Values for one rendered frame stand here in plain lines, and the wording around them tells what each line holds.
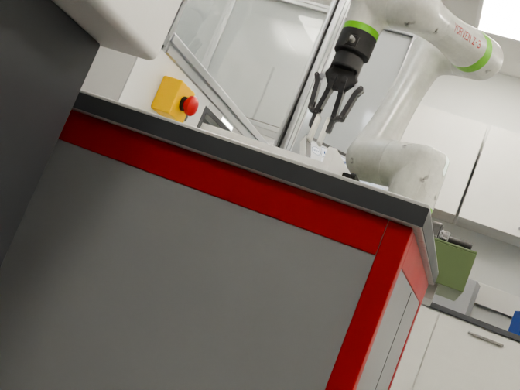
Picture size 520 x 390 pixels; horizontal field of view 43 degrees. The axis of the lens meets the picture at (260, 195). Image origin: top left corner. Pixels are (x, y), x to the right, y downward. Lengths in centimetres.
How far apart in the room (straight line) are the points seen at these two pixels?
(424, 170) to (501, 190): 317
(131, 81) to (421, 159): 85
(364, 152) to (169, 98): 72
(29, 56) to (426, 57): 148
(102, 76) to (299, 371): 70
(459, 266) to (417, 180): 27
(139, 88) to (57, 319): 53
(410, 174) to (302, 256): 101
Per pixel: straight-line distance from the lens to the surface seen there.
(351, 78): 167
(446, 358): 444
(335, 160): 145
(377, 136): 189
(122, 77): 125
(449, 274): 163
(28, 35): 75
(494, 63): 201
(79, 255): 91
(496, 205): 491
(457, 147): 499
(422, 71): 204
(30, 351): 93
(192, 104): 132
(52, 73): 79
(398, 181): 179
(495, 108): 548
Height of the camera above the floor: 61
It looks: 7 degrees up
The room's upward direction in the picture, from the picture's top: 22 degrees clockwise
